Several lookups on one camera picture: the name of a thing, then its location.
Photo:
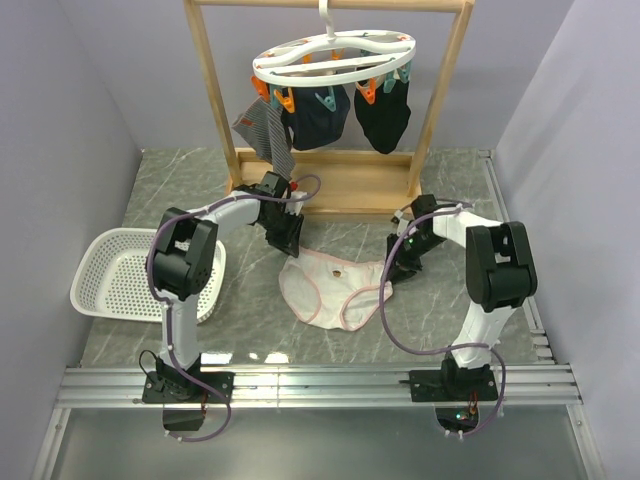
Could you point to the grey striped underwear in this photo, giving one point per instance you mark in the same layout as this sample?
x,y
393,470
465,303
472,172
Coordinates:
x,y
261,127

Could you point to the white oval clip hanger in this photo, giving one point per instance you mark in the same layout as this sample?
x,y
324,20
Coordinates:
x,y
335,57

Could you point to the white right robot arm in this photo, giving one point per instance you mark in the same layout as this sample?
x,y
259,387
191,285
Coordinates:
x,y
499,276

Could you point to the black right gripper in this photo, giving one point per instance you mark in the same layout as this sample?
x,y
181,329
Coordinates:
x,y
403,267

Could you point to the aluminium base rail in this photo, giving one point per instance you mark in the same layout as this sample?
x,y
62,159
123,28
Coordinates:
x,y
317,404

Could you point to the orange clothes peg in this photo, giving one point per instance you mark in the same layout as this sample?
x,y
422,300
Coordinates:
x,y
367,89
285,98
261,88

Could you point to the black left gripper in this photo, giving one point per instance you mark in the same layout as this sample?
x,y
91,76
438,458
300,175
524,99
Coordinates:
x,y
289,242

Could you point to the white pink-trimmed underwear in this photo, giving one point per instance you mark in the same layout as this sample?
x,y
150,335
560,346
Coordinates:
x,y
331,293

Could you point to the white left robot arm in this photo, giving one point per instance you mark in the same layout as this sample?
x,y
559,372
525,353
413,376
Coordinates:
x,y
177,371

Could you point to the white perforated plastic basket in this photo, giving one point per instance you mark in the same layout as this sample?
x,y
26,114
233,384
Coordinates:
x,y
112,282

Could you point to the black underwear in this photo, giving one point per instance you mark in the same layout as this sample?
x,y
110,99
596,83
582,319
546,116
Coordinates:
x,y
385,121

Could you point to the teal clothes peg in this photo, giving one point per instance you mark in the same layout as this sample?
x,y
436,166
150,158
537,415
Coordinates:
x,y
389,82
328,100
404,72

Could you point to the navy blue underwear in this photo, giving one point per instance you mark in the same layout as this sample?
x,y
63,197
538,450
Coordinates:
x,y
312,126

